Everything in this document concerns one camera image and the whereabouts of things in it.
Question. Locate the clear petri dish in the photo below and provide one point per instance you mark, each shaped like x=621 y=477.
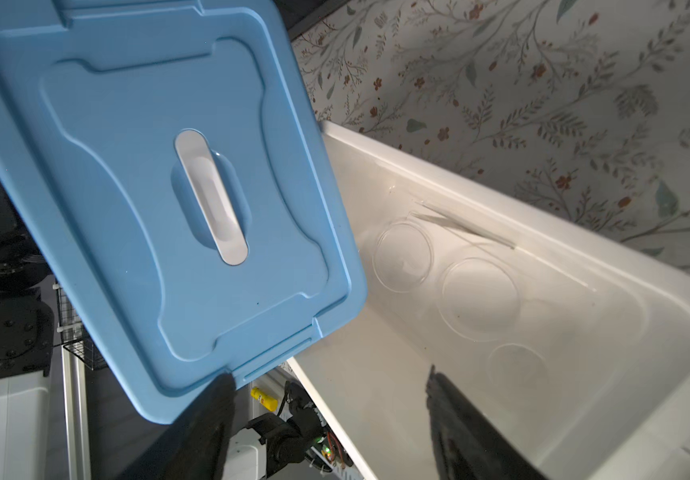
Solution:
x=479 y=300
x=403 y=257

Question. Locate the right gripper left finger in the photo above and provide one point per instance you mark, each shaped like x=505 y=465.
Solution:
x=195 y=446

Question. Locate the yellow marker bottle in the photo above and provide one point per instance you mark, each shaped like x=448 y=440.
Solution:
x=267 y=400

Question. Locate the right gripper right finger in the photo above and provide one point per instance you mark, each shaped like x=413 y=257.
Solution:
x=465 y=444

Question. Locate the black wire side basket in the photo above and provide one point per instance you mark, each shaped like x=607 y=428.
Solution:
x=74 y=337

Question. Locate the blue plastic bin lid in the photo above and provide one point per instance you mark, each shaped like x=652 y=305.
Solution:
x=166 y=159

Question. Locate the white plastic storage bin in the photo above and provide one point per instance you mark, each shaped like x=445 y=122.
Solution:
x=612 y=324

